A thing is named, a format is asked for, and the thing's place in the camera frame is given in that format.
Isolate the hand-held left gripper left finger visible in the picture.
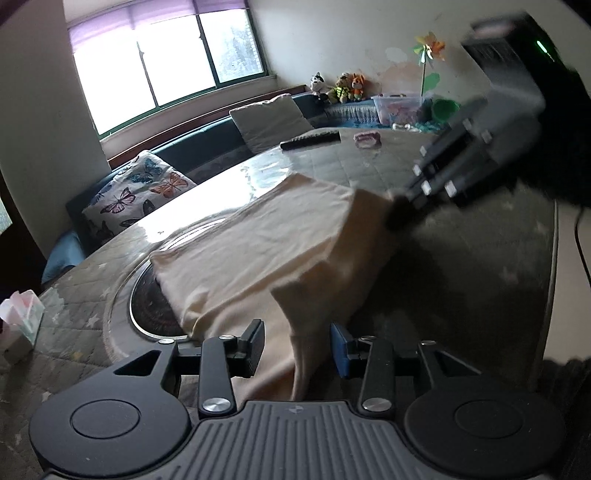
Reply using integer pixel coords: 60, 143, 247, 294
113, 319, 266, 418

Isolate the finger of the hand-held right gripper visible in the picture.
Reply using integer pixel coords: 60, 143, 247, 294
385, 138, 502, 232
413, 99, 492, 178

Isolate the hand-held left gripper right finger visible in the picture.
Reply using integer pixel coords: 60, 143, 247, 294
330, 322, 481, 418

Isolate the cream garment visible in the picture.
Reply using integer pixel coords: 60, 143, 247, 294
148, 173, 407, 402

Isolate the green plastic bucket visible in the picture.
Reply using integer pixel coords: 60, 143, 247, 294
431, 98, 461, 123

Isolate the clear plastic storage box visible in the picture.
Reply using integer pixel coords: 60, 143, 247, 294
372, 93, 433, 126

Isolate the colourful pinwheel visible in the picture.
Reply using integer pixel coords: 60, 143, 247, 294
414, 31, 447, 99

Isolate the orange plush toy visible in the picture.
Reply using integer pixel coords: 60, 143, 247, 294
349, 73, 369, 102

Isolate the round built-in cooker plate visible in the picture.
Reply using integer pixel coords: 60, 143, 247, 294
104, 217, 241, 358

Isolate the yellow vested plush toy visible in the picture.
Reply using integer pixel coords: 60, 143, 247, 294
328, 74, 352, 103

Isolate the black remote control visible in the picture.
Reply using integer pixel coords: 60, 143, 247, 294
280, 130, 341, 151

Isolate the plain beige pillow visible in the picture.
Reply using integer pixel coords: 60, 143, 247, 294
229, 93, 315, 155

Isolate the butterfly print pillow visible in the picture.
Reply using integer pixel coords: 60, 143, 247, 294
82, 150, 198, 243

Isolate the blue sofa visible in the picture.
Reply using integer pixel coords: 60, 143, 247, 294
41, 92, 384, 284

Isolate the tissue box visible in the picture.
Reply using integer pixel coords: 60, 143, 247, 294
0, 290, 45, 365

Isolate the green framed window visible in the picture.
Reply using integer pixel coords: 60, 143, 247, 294
67, 0, 269, 136

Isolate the purple roller blind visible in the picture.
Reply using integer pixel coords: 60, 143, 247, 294
67, 0, 250, 45

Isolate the black cable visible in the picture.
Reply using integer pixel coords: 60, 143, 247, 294
574, 208, 591, 274

